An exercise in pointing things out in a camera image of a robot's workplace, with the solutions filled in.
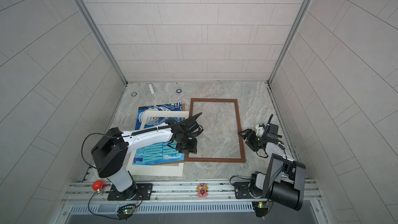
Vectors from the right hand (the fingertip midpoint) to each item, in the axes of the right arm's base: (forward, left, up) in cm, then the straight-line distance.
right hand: (243, 135), depth 87 cm
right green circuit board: (-34, -2, -4) cm, 34 cm away
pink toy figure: (-25, +24, +1) cm, 35 cm away
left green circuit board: (-31, +57, +1) cm, 65 cm away
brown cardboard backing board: (+22, +35, -1) cm, 41 cm away
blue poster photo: (-7, +45, -1) cm, 45 cm away
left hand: (-9, +25, +2) cm, 27 cm away
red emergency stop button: (-21, +72, +2) cm, 75 cm away
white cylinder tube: (+40, +59, +1) cm, 71 cm away
